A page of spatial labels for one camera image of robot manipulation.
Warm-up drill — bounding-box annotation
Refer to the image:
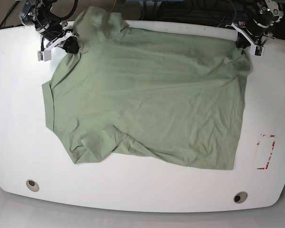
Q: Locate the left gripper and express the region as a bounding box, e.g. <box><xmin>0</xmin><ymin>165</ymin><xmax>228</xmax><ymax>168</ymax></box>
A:
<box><xmin>226</xmin><ymin>20</ymin><xmax>274</xmax><ymax>49</ymax></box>

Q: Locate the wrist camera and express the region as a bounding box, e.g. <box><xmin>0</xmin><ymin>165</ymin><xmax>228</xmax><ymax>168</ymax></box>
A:
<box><xmin>249</xmin><ymin>44</ymin><xmax>265</xmax><ymax>57</ymax></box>
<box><xmin>38</xmin><ymin>50</ymin><xmax>51</xmax><ymax>62</ymax></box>

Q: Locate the left table grommet hole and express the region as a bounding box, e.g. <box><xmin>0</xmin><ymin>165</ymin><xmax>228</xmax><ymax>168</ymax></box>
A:
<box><xmin>26</xmin><ymin>180</ymin><xmax>39</xmax><ymax>192</ymax></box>

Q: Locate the green t-shirt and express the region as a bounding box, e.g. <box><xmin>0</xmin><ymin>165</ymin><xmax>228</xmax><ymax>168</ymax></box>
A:
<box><xmin>42</xmin><ymin>7</ymin><xmax>250</xmax><ymax>170</ymax></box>

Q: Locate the red tape marking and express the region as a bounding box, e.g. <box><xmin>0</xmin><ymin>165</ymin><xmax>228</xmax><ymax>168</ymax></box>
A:
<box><xmin>254</xmin><ymin>134</ymin><xmax>276</xmax><ymax>170</ymax></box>

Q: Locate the table grommet hole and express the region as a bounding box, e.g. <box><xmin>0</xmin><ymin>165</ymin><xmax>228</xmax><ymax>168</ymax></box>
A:
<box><xmin>26</xmin><ymin>180</ymin><xmax>39</xmax><ymax>192</ymax></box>
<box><xmin>233</xmin><ymin>191</ymin><xmax>248</xmax><ymax>204</ymax></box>

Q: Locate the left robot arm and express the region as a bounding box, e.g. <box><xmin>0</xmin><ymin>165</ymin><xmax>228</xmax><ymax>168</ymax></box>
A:
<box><xmin>230</xmin><ymin>0</ymin><xmax>285</xmax><ymax>49</ymax></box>

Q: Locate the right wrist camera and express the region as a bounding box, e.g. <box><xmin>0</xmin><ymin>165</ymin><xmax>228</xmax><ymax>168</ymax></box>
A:
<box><xmin>38</xmin><ymin>50</ymin><xmax>51</xmax><ymax>62</ymax></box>

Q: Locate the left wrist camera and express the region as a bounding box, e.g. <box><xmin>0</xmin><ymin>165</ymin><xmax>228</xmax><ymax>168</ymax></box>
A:
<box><xmin>249</xmin><ymin>44</ymin><xmax>265</xmax><ymax>57</ymax></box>

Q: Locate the right table grommet hole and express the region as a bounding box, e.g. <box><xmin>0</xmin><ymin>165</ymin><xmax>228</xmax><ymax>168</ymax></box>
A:
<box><xmin>233</xmin><ymin>191</ymin><xmax>248</xmax><ymax>204</ymax></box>

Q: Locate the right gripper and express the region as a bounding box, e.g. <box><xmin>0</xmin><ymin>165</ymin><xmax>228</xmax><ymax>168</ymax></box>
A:
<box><xmin>39</xmin><ymin>22</ymin><xmax>79</xmax><ymax>54</ymax></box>

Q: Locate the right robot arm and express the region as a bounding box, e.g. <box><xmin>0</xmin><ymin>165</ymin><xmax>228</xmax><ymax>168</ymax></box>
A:
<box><xmin>19</xmin><ymin>0</ymin><xmax>79</xmax><ymax>54</ymax></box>

